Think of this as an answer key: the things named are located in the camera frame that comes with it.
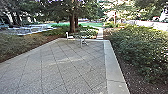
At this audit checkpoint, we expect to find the white garden bench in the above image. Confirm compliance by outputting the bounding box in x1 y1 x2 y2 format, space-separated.
65 31 76 42

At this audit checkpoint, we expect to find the low green hedge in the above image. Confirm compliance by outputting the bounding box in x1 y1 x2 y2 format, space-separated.
42 25 100 38

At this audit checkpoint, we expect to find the outdoor bench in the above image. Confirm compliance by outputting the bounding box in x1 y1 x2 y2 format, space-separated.
74 31 89 48

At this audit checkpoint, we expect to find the parked car outside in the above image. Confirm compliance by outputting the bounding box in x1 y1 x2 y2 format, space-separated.
151 14 168 24

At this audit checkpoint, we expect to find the green bush outside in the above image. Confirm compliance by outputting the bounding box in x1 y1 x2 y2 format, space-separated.
109 24 168 84

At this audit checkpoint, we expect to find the tree trunk outside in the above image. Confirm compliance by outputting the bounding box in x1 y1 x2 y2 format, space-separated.
68 4 80 34

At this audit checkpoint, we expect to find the red sign post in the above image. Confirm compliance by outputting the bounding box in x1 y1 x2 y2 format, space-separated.
113 11 119 25

